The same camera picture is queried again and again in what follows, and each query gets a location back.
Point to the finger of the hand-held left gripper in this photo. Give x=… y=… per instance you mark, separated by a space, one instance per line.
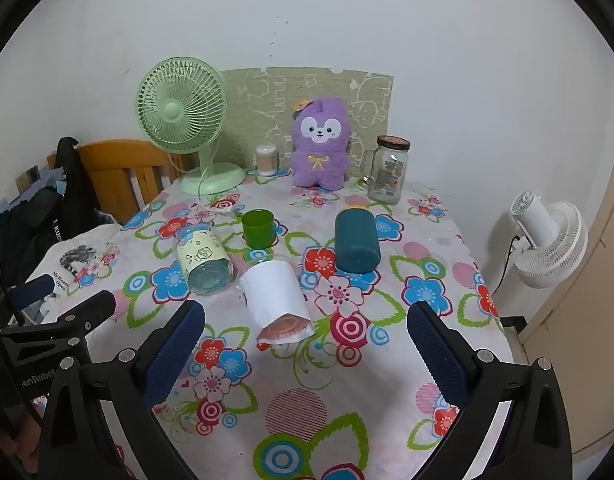
x=34 y=291
x=98 y=306

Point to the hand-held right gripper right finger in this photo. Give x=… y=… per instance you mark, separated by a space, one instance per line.
x=439 y=360

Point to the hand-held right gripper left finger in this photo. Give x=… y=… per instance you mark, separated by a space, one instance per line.
x=174 y=355

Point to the glass cup with green label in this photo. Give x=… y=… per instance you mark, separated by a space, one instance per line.
x=202 y=255

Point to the white paper cup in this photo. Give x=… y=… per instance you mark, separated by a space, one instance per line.
x=272 y=295

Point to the teal cup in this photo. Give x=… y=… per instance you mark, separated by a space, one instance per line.
x=354 y=245

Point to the green plastic cup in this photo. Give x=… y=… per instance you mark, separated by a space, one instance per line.
x=257 y=234

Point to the white printed shirt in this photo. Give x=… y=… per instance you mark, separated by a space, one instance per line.
x=87 y=246

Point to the black jacket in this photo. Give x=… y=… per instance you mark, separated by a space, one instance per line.
x=32 y=225

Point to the floral tablecloth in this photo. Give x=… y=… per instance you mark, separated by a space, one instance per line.
x=337 y=385

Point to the white clip fan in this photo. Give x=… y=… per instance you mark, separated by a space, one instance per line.
x=542 y=225

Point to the glass jar with lid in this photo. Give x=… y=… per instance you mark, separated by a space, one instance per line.
x=387 y=175

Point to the green table fan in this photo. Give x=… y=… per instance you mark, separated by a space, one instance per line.
x=173 y=110

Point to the cotton swab container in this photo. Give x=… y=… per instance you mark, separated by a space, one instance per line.
x=267 y=161

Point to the purple plush toy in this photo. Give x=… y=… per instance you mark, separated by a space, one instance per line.
x=319 y=165

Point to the green patterned wall mat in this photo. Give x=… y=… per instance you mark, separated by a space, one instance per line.
x=267 y=100

